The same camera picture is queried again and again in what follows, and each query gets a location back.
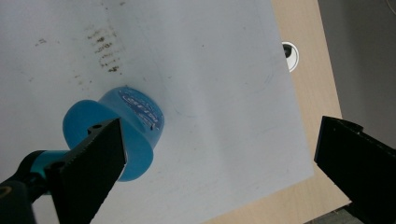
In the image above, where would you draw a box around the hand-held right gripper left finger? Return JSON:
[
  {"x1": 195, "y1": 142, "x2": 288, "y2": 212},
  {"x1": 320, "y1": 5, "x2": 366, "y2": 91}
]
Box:
[{"x1": 45, "y1": 117, "x2": 128, "y2": 224}]

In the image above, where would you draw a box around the white foam board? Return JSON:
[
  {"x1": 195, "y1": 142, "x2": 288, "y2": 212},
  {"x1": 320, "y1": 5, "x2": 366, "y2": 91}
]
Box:
[{"x1": 0, "y1": 0, "x2": 315, "y2": 224}]

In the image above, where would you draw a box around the blue bottle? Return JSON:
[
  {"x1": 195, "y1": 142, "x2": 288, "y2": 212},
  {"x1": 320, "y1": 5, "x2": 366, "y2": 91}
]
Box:
[{"x1": 62, "y1": 86, "x2": 165, "y2": 183}]

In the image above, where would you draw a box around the white cable grommet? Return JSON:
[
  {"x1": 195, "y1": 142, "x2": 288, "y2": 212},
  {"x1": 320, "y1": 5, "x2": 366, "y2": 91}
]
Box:
[{"x1": 281, "y1": 41, "x2": 300, "y2": 73}]

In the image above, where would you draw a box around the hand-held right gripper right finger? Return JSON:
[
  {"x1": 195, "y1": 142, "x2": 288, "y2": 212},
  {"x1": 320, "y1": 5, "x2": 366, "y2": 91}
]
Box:
[{"x1": 313, "y1": 115, "x2": 396, "y2": 224}]

